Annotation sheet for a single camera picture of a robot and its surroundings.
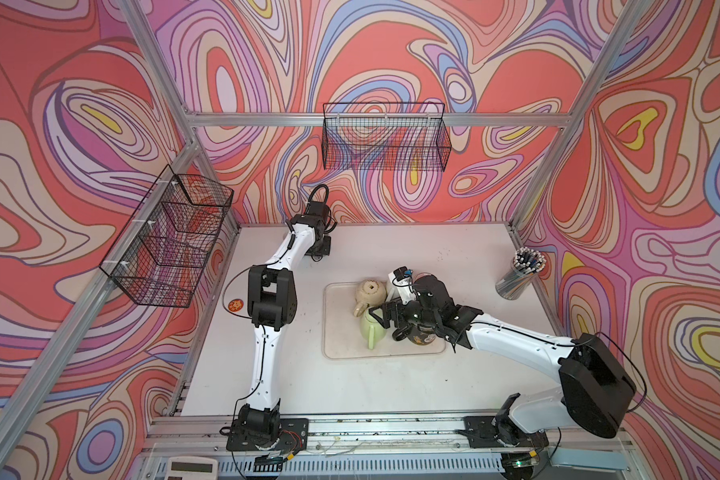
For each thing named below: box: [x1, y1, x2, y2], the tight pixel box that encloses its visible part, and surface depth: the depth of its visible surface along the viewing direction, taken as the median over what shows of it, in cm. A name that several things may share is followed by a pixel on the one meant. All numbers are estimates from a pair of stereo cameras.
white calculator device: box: [166, 456, 218, 480], surface depth 68 cm
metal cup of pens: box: [496, 247, 546, 301], surface depth 90 cm
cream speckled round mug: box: [354, 279, 387, 317], surface depth 93 cm
